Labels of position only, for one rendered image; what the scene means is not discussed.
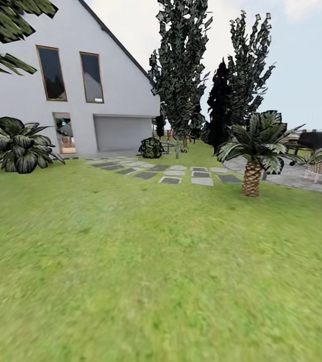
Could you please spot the fixed window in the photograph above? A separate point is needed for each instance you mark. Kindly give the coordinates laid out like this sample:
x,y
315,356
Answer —
x,y
64,132

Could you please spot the charcoal grill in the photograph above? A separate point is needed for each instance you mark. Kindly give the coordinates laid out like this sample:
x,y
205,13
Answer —
x,y
310,140

